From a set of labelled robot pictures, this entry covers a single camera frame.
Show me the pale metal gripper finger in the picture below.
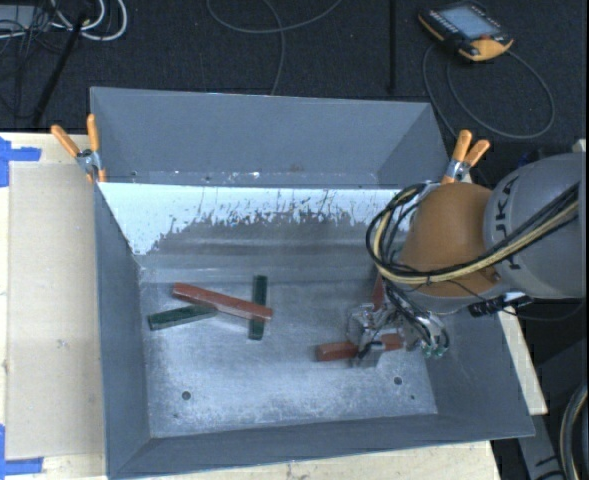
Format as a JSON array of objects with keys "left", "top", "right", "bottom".
[
  {"left": 347, "top": 305, "right": 375, "bottom": 342},
  {"left": 350, "top": 340, "right": 386, "bottom": 370}
]

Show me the red-brown flat block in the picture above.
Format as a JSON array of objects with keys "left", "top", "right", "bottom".
[
  {"left": 171, "top": 281, "right": 275, "bottom": 323},
  {"left": 315, "top": 333, "right": 404, "bottom": 363}
]

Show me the dark green flat block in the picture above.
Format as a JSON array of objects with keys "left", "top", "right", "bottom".
[
  {"left": 146, "top": 303, "right": 220, "bottom": 332},
  {"left": 247, "top": 274, "right": 270, "bottom": 342}
]

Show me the grey metal bin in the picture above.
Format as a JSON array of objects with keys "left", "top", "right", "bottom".
[{"left": 88, "top": 86, "right": 536, "bottom": 480}]

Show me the pale flat board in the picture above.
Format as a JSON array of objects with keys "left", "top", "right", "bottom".
[{"left": 4, "top": 161, "right": 107, "bottom": 461}]

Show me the black cylinder on white bracket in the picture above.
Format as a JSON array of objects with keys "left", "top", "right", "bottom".
[{"left": 467, "top": 291, "right": 534, "bottom": 319}]

